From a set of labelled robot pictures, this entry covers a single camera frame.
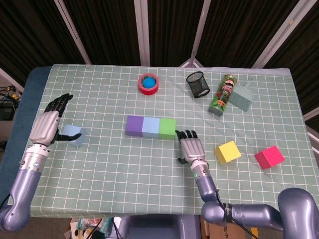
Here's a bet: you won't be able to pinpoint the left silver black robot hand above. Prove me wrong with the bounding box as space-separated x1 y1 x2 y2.
29 94 82 147

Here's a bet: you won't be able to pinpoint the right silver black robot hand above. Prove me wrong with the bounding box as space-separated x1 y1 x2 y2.
175 129 206 166

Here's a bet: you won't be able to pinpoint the green cube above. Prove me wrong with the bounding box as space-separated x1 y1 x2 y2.
158 118 177 140

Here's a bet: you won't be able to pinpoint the yellow cube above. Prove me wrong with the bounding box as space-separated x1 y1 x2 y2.
215 140 242 165

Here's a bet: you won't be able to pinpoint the light blue cube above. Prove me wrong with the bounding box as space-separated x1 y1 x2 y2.
59 124 87 147
142 117 161 139

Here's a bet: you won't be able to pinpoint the purple cube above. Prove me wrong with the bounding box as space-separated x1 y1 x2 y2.
125 116 145 137

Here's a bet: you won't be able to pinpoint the black electronics box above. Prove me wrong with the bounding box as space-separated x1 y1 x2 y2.
0 104 16 120

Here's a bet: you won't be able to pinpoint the green chips can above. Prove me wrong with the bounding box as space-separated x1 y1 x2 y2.
208 74 238 117

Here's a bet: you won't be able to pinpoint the black mesh pen cup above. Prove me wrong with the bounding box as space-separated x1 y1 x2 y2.
186 71 211 99

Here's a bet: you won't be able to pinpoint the pale blue hand brush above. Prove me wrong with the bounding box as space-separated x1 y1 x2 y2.
229 77 255 112

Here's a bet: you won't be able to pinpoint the red tape roll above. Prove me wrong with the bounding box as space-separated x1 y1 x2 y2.
138 73 160 96

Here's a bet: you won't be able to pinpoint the green checkered tablecloth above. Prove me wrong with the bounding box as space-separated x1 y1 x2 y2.
8 64 319 219

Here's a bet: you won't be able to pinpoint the pink red cube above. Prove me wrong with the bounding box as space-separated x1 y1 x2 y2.
254 145 286 170

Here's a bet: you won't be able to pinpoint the blue ball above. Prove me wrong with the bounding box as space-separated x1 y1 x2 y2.
142 77 157 89

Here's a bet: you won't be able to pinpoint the blue-grey robot torso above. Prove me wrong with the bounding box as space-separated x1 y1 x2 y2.
119 214 202 239

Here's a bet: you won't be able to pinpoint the brown cardboard box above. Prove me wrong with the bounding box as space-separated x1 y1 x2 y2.
201 221 252 239

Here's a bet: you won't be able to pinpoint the colourful printed bag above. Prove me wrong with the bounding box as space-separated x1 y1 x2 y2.
69 217 113 239

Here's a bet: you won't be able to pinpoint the dark pleated curtain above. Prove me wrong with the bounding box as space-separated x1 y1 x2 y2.
0 0 319 120

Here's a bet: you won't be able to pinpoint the tangled floor cables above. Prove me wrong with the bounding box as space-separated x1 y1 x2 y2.
0 86 23 103

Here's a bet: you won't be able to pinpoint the white frame post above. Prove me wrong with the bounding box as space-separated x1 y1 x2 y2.
134 0 152 67
303 107 319 120
53 0 92 65
251 0 312 68
0 67 25 93
178 0 212 68

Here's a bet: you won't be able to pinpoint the black right arm strap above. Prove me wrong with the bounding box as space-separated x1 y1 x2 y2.
223 203 234 224

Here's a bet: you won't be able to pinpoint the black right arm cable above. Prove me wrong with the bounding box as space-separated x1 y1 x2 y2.
215 190 258 239

